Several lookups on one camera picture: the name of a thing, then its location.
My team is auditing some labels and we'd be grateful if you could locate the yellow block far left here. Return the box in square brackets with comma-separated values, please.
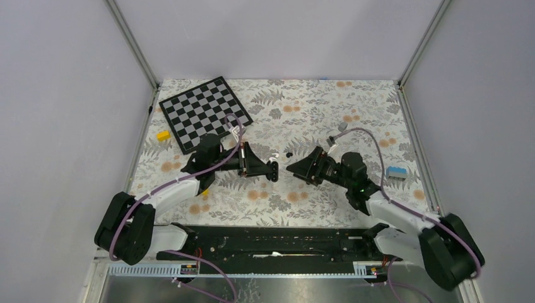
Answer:
[156, 131, 171, 141]

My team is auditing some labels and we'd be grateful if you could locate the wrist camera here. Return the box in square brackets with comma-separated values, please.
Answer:
[230, 126, 246, 141]
[327, 136, 338, 154]

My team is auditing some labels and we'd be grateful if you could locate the blue grey block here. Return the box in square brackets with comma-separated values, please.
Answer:
[385, 166, 408, 179]

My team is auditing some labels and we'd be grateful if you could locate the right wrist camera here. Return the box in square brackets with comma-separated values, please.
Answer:
[327, 136, 338, 154]

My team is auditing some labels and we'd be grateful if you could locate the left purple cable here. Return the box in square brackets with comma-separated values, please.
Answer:
[107, 113, 245, 262]

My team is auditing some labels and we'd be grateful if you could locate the black white checkerboard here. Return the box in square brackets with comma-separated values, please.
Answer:
[159, 76, 254, 155]

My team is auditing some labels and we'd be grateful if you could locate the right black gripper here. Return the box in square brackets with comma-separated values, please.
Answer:
[286, 146, 353, 189]

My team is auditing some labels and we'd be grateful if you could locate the small grey block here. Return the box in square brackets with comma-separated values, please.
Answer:
[338, 122, 348, 133]

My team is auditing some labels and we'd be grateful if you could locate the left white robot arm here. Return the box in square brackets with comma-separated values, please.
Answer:
[94, 134, 279, 265]

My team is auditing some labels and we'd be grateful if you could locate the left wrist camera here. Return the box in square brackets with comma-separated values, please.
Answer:
[230, 126, 246, 141]

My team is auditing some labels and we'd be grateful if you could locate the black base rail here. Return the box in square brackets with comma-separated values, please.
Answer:
[181, 225, 393, 269]

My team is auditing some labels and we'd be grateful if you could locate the white slotted cable duct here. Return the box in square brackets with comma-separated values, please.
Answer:
[107, 262, 381, 279]

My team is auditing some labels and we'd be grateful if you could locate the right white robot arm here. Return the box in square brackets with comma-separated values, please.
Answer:
[286, 146, 485, 291]

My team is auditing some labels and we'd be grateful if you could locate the floral table mat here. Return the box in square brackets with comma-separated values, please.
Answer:
[156, 80, 430, 227]

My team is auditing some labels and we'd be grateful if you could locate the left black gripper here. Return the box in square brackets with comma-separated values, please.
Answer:
[211, 141, 273, 178]

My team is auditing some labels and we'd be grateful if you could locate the black earbud charging case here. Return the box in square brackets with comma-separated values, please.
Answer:
[268, 161, 279, 182]

